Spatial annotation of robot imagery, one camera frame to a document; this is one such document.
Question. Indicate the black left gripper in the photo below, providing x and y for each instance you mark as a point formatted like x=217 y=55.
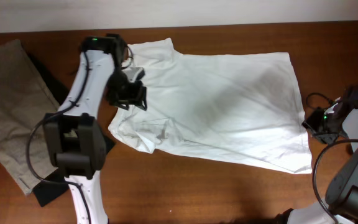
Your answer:
x=133 y=94

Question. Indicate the black garment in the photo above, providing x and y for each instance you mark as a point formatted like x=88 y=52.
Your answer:
x=44 y=192

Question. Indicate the white t-shirt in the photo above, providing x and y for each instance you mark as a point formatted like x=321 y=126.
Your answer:
x=243 y=109

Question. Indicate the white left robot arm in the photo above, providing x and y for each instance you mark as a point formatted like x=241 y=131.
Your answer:
x=74 y=139

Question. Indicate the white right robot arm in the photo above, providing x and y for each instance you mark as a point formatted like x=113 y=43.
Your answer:
x=340 y=204

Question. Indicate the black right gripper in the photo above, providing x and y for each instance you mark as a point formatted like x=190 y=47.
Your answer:
x=309 y=124

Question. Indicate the khaki beige garment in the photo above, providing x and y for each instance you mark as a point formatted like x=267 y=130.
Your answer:
x=24 y=100

